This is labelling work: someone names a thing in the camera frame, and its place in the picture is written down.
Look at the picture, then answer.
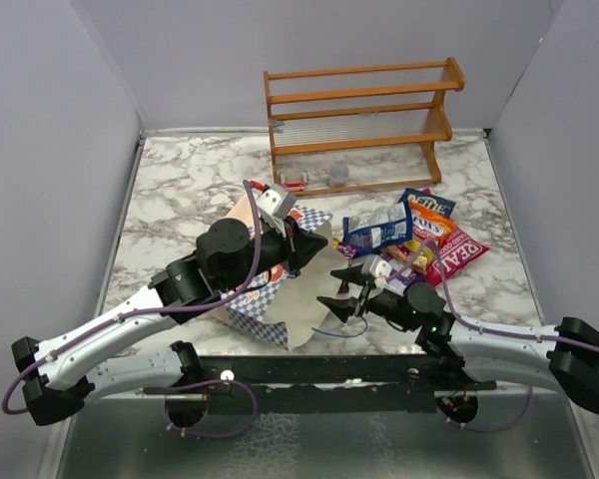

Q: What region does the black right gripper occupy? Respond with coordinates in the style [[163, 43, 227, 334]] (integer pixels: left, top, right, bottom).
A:
[[317, 262, 420, 332]]

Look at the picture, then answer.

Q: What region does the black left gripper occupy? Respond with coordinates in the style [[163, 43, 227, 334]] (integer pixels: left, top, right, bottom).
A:
[[220, 216, 328, 294]]

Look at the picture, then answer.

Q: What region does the purple snack packet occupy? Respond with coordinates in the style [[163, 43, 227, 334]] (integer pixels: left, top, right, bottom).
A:
[[379, 253, 425, 295]]

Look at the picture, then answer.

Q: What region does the checkered paper bag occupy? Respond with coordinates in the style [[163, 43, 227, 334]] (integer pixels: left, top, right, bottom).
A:
[[214, 204, 365, 351]]

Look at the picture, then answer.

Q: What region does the dark blue snack packet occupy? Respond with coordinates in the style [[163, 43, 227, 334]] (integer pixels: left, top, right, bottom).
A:
[[342, 201, 413, 255]]

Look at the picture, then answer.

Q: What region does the orange candy packet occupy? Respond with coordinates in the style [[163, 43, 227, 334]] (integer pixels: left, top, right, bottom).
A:
[[382, 202, 456, 274]]

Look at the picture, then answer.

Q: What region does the pink real chips bag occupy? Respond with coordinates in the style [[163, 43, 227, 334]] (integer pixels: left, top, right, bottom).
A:
[[426, 227, 490, 287]]

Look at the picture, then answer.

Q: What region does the blue kettle chips bag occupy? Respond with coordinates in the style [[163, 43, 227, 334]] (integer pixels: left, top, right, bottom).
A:
[[398, 188, 455, 219]]

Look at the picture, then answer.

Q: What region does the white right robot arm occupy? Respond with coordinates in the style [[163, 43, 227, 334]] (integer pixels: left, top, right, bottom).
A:
[[319, 266, 599, 415]]

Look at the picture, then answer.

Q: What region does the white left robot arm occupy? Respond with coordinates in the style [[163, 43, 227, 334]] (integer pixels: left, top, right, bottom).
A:
[[12, 217, 328, 426]]

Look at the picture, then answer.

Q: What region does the small purple candy packet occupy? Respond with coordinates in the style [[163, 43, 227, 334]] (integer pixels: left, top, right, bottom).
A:
[[333, 239, 359, 259]]

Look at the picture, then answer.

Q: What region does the small red white box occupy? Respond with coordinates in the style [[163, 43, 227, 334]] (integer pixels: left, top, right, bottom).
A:
[[282, 182, 305, 192]]

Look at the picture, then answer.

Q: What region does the small clear plastic cup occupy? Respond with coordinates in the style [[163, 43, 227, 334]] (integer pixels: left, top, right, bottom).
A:
[[328, 164, 349, 188]]

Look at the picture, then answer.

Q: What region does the orange wooden rack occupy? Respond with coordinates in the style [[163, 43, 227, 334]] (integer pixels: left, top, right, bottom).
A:
[[264, 57, 465, 196]]

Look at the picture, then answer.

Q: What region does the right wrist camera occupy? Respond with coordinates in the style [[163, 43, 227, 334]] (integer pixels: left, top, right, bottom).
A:
[[361, 254, 392, 289]]

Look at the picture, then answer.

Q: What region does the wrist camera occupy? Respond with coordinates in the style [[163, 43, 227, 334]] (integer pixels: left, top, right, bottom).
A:
[[361, 254, 392, 289], [256, 184, 297, 239]]

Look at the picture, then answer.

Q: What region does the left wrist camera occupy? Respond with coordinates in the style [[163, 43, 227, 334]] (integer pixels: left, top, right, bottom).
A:
[[256, 184, 297, 239]]

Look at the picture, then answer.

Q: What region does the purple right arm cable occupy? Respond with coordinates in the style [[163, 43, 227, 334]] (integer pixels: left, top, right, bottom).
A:
[[386, 238, 599, 434]]

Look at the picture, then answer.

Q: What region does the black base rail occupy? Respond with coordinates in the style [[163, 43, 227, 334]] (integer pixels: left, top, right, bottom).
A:
[[144, 353, 498, 415]]

